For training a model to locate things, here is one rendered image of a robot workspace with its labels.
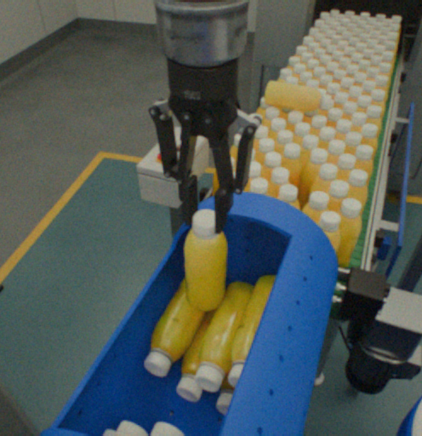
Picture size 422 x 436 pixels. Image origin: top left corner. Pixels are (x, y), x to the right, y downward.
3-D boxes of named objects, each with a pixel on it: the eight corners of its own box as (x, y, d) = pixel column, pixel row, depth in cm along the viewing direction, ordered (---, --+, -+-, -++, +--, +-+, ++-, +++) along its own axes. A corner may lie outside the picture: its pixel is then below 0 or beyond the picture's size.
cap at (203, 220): (224, 224, 59) (225, 215, 57) (210, 239, 56) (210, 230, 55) (202, 215, 60) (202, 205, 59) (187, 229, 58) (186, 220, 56)
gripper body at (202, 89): (148, 60, 40) (157, 142, 47) (228, 72, 38) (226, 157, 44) (180, 37, 45) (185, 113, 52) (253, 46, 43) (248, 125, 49)
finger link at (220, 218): (222, 180, 54) (227, 181, 53) (222, 220, 58) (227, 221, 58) (213, 193, 51) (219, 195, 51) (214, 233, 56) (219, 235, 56)
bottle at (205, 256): (231, 291, 70) (237, 221, 59) (211, 319, 66) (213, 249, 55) (199, 276, 72) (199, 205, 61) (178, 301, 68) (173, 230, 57)
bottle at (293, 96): (268, 77, 115) (327, 85, 110) (271, 85, 121) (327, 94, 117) (262, 100, 115) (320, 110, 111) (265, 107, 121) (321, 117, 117)
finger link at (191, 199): (188, 187, 52) (183, 186, 53) (190, 226, 57) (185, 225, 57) (197, 174, 55) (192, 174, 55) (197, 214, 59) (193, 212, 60)
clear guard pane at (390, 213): (350, 353, 129) (397, 245, 96) (374, 206, 182) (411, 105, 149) (351, 353, 129) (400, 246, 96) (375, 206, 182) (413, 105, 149)
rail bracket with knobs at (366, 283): (326, 318, 86) (336, 286, 79) (332, 292, 91) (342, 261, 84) (375, 333, 83) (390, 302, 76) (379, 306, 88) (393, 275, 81)
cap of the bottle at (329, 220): (318, 216, 85) (320, 209, 84) (337, 217, 85) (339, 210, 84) (321, 229, 83) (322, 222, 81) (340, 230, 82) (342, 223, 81)
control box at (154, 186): (140, 199, 99) (135, 164, 93) (176, 157, 113) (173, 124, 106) (177, 209, 97) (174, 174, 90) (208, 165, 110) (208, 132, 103)
